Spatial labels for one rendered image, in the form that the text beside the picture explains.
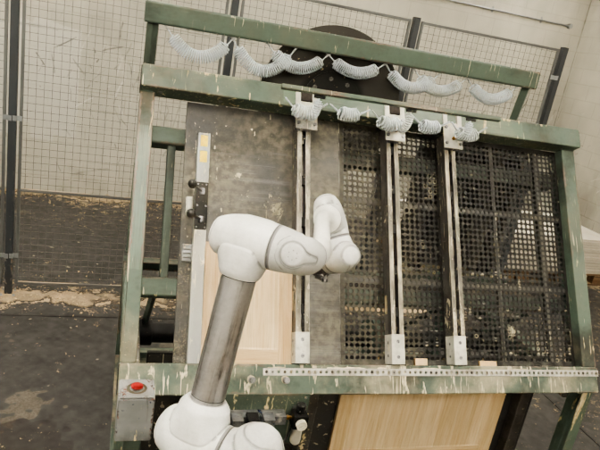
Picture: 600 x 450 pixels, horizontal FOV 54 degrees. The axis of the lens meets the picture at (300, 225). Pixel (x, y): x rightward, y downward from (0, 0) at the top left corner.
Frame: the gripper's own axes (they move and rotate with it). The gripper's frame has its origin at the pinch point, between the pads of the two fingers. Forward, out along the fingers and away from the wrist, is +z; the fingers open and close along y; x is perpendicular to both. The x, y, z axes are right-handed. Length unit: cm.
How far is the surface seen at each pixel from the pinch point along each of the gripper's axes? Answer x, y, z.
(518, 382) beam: -100, -45, 5
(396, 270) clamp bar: -39.2, 2.8, 2.5
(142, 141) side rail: 73, 50, 3
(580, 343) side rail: -137, -27, 5
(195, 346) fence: 47, -32, 4
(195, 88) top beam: 53, 74, -2
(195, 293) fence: 48.5, -10.8, 3.9
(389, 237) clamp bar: -35.9, 17.4, 1.8
